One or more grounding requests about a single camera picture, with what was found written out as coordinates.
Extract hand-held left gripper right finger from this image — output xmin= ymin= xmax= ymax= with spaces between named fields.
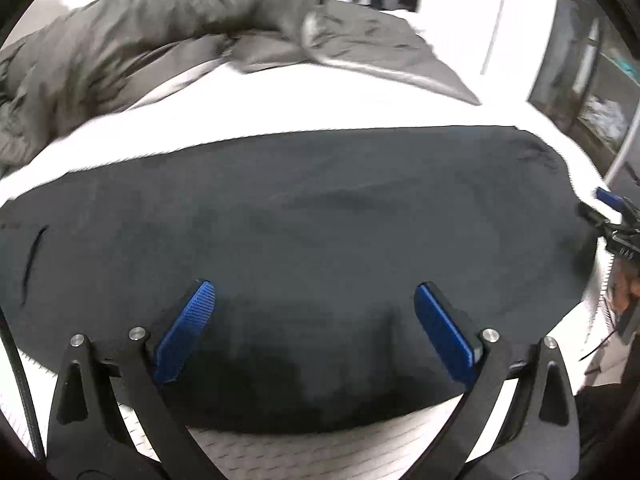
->
xmin=413 ymin=281 xmax=582 ymax=480

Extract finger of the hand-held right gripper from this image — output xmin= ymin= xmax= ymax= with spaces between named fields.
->
xmin=577 ymin=202 xmax=615 ymax=235
xmin=595 ymin=186 xmax=632 ymax=212

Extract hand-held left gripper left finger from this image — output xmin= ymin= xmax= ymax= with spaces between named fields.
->
xmin=46 ymin=279 xmax=223 ymax=480

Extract black pants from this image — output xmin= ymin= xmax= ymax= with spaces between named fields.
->
xmin=0 ymin=125 xmax=601 ymax=433

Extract person's right hand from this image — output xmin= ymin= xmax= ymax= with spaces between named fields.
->
xmin=611 ymin=260 xmax=640 ymax=323

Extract glass door wardrobe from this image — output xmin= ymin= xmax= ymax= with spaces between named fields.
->
xmin=527 ymin=0 xmax=640 ymax=183

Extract white wardrobe door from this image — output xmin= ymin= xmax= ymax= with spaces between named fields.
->
xmin=422 ymin=0 xmax=560 ymax=107

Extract bed with white honeycomb mattress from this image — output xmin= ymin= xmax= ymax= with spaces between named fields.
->
xmin=0 ymin=0 xmax=621 ymax=480

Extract grey duvet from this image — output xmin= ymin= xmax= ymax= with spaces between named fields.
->
xmin=0 ymin=0 xmax=482 ymax=171

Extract black cable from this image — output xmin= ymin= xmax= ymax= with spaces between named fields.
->
xmin=0 ymin=305 xmax=47 ymax=462

